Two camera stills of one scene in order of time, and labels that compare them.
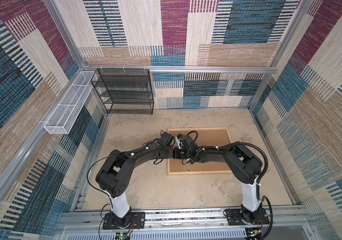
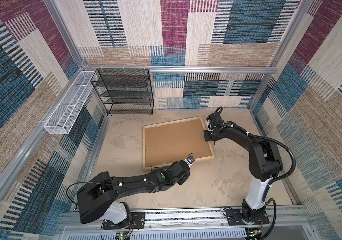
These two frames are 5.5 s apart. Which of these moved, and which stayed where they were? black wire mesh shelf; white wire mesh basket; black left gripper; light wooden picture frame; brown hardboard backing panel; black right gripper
Moved: black right gripper; light wooden picture frame; brown hardboard backing panel; black left gripper
Stayed: black wire mesh shelf; white wire mesh basket
